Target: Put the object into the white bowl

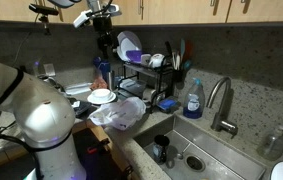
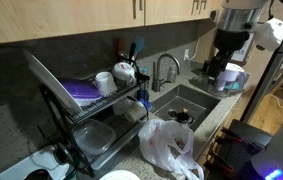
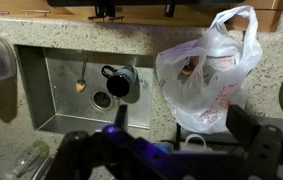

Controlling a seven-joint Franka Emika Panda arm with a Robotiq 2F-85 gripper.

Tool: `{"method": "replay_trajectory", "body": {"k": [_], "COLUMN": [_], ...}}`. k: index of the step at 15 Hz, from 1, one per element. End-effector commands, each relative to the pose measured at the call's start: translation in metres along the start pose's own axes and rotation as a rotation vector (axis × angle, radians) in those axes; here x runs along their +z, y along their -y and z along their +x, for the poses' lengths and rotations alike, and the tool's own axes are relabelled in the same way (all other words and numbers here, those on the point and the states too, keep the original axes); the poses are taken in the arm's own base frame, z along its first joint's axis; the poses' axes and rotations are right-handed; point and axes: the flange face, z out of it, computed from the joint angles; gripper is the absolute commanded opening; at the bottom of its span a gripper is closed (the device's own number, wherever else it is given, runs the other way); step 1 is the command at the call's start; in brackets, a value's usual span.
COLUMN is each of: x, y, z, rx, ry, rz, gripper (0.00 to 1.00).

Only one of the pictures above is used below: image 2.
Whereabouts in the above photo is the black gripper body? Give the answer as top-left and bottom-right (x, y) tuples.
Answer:
(210, 29), (249, 68)

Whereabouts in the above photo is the purple bowl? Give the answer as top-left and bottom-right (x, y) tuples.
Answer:
(59, 78), (102, 108)

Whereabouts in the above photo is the white bowl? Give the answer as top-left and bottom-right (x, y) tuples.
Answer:
(102, 169), (139, 180)

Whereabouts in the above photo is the white water filter pitcher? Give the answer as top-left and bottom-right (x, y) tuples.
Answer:
(214, 62), (249, 93)

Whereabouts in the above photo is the light wood cabinet door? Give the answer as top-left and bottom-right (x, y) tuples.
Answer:
(200, 0), (224, 23)
(0, 0), (146, 45)
(144, 0), (202, 26)

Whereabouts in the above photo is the clear glass on counter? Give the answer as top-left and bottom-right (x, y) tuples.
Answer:
(166, 66), (178, 84)

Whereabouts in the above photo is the stainless steel sink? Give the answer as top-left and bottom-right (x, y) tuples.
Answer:
(149, 83), (222, 133)

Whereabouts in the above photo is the black metal stand pole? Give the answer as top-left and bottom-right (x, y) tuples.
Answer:
(240, 11), (283, 123)

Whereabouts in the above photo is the brushed metal faucet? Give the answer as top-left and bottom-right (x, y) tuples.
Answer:
(151, 53), (181, 93)

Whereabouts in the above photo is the black mug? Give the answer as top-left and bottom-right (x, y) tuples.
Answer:
(175, 108), (192, 125)

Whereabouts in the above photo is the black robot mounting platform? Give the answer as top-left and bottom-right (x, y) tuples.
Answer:
(203, 119), (274, 180)

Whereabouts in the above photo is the black utensil holder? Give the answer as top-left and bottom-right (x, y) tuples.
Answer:
(134, 71), (151, 92)

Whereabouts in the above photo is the blue spatula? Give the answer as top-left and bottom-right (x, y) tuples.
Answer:
(133, 35), (146, 63)

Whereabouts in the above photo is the black cooking utensil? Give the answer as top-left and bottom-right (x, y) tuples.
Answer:
(128, 42), (137, 64)

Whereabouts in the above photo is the white mug with red print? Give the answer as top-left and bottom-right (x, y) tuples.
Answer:
(111, 61), (138, 85)

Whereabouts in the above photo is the white plastic bag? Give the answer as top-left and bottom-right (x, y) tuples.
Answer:
(137, 118), (205, 180)

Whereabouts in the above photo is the red spatula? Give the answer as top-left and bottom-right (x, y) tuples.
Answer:
(115, 37), (128, 60)

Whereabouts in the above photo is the plain white cup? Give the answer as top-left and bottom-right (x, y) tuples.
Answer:
(94, 71), (118, 98)

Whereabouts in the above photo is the clear plastic container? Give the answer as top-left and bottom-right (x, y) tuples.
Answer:
(71, 118), (117, 156)

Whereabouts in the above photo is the small white plate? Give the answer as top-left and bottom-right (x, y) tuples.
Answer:
(98, 171), (142, 180)

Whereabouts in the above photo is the large white plate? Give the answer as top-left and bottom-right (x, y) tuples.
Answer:
(22, 48), (84, 114)

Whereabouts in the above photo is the white countertop appliance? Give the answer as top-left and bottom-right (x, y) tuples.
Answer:
(0, 143), (73, 180)

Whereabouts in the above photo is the white power cord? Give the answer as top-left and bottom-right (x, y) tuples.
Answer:
(188, 39), (201, 61)

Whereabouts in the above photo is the white wall outlet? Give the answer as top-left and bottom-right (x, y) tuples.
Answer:
(183, 48), (191, 62)

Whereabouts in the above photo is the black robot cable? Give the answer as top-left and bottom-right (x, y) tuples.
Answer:
(266, 0), (276, 22)

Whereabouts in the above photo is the red handled clamp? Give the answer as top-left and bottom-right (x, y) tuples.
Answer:
(203, 159), (236, 177)
(220, 127), (249, 143)

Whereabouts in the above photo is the black wire dish rack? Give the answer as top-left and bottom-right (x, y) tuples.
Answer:
(37, 70), (151, 178)

